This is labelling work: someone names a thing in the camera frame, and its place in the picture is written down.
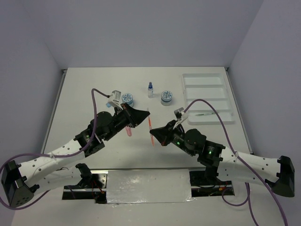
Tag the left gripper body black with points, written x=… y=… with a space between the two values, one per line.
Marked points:
x=122 y=118

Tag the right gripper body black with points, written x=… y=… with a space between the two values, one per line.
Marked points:
x=178 y=136

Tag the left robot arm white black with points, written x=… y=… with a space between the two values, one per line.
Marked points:
x=22 y=181

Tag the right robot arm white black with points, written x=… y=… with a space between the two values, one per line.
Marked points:
x=222 y=164

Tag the pink lead case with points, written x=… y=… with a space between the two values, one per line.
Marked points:
x=129 y=132

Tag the left blue round jar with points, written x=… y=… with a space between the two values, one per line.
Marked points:
x=127 y=98

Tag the blue round jar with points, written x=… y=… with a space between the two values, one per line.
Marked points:
x=127 y=98
x=166 y=98

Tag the small clear spray bottle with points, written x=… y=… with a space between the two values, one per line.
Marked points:
x=150 y=90

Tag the right blue round jar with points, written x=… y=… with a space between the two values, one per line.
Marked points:
x=166 y=98

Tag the white compartment tray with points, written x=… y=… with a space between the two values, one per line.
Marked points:
x=210 y=87

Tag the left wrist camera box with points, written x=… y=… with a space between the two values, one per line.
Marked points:
x=114 y=99

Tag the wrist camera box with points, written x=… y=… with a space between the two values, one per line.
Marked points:
x=114 y=99
x=181 y=116

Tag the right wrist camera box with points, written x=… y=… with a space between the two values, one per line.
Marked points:
x=181 y=116

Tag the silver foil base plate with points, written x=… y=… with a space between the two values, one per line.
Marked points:
x=148 y=186

